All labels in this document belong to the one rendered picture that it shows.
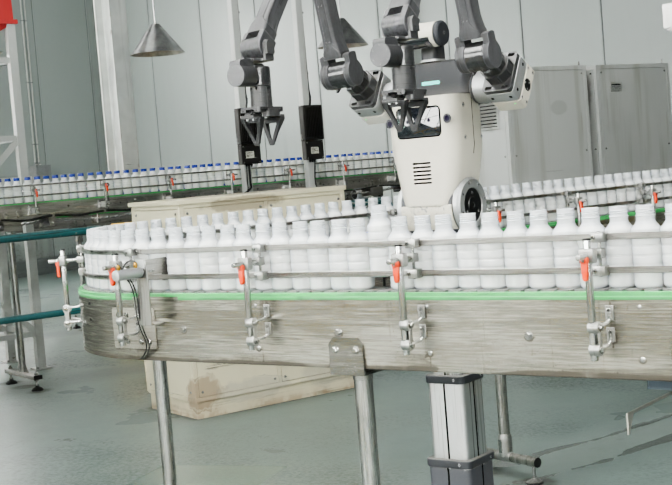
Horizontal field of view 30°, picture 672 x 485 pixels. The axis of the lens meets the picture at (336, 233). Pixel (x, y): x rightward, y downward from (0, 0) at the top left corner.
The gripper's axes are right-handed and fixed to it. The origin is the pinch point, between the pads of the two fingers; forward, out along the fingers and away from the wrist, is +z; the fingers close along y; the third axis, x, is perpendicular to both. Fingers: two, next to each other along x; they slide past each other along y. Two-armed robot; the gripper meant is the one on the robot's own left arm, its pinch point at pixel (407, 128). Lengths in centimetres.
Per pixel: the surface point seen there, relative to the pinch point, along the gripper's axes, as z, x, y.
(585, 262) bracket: 30, -58, -26
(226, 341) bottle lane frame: 50, 45, -21
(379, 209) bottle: 18.6, -1.7, -15.9
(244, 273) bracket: 32, 32, -26
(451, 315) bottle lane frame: 42, -22, -20
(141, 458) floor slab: 137, 265, 150
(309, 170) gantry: 7, 415, 476
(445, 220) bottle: 21.7, -19.5, -16.0
